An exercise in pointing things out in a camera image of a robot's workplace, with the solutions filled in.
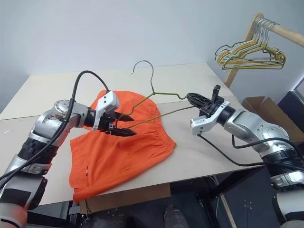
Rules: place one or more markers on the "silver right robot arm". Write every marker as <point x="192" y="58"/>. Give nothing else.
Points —
<point x="261" y="130"/>

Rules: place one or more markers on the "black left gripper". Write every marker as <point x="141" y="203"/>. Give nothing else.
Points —
<point x="108" y="123"/>

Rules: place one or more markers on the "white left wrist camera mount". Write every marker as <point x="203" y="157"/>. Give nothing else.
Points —
<point x="107" y="101"/>

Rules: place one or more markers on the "bunch of hangers on rack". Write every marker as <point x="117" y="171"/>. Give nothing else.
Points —
<point x="234" y="59"/>

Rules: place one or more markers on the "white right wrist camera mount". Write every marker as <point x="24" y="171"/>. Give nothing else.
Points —
<point x="202" y="123"/>

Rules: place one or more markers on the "open cardboard box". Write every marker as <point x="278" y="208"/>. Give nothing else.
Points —
<point x="273" y="111"/>

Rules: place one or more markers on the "wooden clothes rack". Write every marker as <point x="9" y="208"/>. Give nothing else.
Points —
<point x="285" y="31"/>

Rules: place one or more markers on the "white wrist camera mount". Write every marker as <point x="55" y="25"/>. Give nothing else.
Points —
<point x="107" y="101"/>
<point x="202" y="123"/>

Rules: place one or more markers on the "black cabinet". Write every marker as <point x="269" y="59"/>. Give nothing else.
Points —
<point x="291" y="104"/>

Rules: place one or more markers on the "flat cardboard sheet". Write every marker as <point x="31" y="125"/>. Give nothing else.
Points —
<point x="130" y="197"/>

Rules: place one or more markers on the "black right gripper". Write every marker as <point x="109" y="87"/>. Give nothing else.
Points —
<point x="211" y="107"/>

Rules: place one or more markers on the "grey rounded foot shape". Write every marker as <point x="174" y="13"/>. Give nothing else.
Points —
<point x="173" y="216"/>

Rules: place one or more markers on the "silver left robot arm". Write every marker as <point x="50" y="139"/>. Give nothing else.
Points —
<point x="47" y="121"/>

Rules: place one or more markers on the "light wooden slat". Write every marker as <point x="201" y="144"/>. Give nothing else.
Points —
<point x="226" y="211"/>

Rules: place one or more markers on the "orange shorts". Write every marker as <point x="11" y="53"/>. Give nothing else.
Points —
<point x="114" y="161"/>

